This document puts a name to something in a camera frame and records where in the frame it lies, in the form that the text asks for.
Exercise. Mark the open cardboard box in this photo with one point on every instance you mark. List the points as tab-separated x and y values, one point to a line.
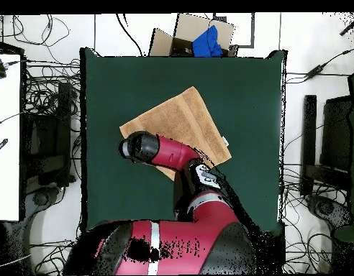
191	27

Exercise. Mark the black bar with white print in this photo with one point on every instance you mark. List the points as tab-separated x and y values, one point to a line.
0	147

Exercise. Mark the black round floor foot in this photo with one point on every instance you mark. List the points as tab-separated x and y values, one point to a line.
41	198

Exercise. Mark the tan terry towel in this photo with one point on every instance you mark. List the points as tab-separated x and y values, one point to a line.
182	120

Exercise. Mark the dark green table cloth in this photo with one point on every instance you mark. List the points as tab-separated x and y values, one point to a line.
122	187

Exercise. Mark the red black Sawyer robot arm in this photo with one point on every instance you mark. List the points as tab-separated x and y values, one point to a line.
180	244

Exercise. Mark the blue garment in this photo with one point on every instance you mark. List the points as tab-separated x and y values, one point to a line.
207	44

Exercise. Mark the black upright stand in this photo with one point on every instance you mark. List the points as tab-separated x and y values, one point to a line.
309	129

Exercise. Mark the dark grey chair base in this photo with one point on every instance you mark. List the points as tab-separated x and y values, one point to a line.
326	208

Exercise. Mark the black equipment rack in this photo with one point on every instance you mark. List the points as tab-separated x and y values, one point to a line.
47	138

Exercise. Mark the white desk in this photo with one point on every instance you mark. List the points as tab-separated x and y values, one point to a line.
5	129

